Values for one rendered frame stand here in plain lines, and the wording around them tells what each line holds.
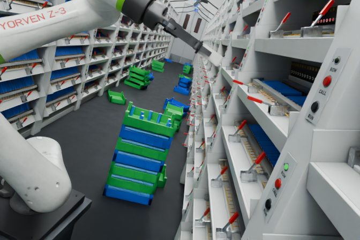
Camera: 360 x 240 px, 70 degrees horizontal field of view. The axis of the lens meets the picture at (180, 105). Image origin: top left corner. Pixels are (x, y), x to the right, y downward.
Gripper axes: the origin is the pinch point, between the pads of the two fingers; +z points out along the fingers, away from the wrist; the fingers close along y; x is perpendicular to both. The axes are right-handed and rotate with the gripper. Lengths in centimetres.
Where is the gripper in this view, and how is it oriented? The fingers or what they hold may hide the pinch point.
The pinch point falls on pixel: (210, 54)
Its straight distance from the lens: 73.9
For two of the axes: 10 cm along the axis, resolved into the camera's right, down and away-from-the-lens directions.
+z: 8.2, 5.6, 1.0
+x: 5.7, -8.0, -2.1
